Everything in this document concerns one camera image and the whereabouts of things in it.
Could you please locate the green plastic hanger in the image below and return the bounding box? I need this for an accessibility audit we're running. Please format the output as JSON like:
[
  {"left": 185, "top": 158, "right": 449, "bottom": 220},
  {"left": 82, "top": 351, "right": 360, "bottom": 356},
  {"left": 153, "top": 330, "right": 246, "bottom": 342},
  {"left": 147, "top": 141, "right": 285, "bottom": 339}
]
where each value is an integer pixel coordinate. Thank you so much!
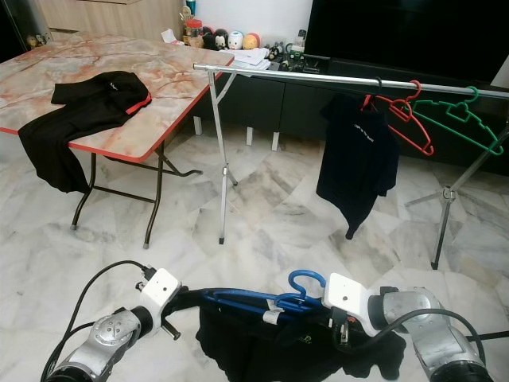
[{"left": 414, "top": 86, "right": 506, "bottom": 156}]

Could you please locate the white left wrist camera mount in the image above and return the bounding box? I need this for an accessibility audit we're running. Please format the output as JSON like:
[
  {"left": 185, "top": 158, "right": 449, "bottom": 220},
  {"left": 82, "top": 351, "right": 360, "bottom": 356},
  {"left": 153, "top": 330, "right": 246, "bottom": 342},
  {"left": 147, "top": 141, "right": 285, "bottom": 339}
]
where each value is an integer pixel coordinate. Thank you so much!
[{"left": 139, "top": 267, "right": 182, "bottom": 319}]

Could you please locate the light wooden sideboard cabinet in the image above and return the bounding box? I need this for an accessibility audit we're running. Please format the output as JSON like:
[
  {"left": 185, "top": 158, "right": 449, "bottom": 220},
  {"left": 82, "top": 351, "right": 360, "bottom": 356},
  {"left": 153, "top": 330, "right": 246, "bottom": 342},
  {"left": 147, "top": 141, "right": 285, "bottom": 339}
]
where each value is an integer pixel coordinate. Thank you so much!
[{"left": 36, "top": 0, "right": 190, "bottom": 41}]

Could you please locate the navy t-shirt with white print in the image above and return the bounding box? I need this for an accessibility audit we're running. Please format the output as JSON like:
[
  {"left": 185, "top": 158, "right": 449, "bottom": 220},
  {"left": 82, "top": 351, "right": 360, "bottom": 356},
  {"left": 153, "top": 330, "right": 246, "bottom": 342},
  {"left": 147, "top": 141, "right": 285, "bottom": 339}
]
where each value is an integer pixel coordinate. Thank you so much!
[{"left": 316, "top": 93, "right": 400, "bottom": 240}]

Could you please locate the red plastic hanger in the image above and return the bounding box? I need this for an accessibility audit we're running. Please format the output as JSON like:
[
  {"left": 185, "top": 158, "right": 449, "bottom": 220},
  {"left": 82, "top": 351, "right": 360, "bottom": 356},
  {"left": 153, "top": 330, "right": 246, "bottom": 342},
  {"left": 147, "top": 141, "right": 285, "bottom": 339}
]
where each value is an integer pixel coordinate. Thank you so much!
[{"left": 378, "top": 80, "right": 436, "bottom": 157}]

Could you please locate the black television console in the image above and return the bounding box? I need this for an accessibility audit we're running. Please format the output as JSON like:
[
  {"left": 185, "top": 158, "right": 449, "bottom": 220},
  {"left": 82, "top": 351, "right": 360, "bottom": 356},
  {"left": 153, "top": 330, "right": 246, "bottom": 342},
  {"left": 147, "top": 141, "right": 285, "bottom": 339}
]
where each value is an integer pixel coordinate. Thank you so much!
[{"left": 191, "top": 52, "right": 509, "bottom": 172}]

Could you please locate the black garment with green logo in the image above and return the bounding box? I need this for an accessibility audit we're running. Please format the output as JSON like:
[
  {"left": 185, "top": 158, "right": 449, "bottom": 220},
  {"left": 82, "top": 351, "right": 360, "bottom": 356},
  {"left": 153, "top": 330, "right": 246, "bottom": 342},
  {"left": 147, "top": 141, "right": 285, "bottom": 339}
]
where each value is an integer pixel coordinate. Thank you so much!
[{"left": 175, "top": 286, "right": 406, "bottom": 382}]

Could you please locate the black shirt with red collar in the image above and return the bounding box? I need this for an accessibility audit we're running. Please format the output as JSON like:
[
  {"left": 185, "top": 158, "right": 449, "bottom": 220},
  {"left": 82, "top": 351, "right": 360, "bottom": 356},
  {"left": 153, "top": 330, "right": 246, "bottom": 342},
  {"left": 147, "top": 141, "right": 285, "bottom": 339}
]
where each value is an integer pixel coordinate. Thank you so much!
[{"left": 18, "top": 70, "right": 153, "bottom": 194}]

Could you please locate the marble top folding table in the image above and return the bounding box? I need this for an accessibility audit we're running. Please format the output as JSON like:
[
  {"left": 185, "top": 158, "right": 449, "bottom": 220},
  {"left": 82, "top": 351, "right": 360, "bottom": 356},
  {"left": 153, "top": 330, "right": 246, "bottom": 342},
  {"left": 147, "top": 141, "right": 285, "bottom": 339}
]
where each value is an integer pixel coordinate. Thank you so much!
[{"left": 0, "top": 33, "right": 235, "bottom": 249}]

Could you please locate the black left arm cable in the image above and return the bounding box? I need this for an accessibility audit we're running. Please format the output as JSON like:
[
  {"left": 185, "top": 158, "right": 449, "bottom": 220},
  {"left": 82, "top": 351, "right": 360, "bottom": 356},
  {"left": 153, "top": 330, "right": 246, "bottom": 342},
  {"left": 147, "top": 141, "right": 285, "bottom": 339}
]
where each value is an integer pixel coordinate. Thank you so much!
[{"left": 40, "top": 260, "right": 156, "bottom": 379}]

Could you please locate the blue plastic hanger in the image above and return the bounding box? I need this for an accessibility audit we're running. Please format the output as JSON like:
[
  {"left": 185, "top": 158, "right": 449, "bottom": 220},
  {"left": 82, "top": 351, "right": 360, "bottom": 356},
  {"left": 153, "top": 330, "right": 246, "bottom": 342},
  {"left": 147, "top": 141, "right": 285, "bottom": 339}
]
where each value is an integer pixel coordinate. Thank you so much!
[{"left": 201, "top": 269, "right": 327, "bottom": 315}]

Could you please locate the glass jar with red lid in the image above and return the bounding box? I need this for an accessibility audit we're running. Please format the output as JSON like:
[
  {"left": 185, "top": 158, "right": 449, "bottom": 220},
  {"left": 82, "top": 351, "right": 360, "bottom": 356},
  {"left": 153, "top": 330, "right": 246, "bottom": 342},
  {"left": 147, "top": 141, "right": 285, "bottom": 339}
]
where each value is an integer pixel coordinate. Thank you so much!
[{"left": 185, "top": 18, "right": 204, "bottom": 47}]

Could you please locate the stack of white papers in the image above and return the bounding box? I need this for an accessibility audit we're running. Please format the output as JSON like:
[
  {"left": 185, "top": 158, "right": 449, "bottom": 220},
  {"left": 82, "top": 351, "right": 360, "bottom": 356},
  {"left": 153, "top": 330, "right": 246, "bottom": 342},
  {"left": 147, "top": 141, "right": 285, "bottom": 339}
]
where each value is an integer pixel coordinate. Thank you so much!
[{"left": 231, "top": 48, "right": 271, "bottom": 69}]

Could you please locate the black flat screen television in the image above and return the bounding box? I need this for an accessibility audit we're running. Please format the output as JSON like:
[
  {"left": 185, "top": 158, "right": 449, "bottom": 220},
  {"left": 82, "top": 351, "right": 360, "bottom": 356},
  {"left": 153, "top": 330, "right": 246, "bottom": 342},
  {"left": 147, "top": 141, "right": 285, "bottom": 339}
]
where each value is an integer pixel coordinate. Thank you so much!
[{"left": 302, "top": 0, "right": 509, "bottom": 84}]

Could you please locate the red hanger with black hook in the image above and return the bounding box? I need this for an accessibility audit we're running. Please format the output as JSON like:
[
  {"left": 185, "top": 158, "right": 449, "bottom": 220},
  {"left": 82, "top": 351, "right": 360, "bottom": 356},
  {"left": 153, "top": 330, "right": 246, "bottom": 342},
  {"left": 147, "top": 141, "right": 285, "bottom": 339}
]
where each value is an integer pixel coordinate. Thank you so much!
[{"left": 360, "top": 76, "right": 388, "bottom": 112}]

